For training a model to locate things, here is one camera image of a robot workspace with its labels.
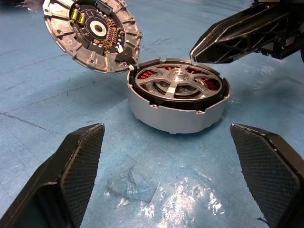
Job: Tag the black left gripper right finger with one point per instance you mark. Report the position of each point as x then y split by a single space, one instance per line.
273 178

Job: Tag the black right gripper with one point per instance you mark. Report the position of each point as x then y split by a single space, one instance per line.
289 35

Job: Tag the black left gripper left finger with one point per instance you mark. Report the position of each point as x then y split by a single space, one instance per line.
71 171

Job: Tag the silver spoked motor rotor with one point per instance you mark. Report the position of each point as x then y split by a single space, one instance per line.
177 76

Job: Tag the silver motor housing with windings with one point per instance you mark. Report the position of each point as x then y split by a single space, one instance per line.
175 116

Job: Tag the white round disc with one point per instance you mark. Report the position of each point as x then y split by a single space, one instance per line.
64 40

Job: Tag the clear tape patch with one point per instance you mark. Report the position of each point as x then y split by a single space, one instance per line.
133 185

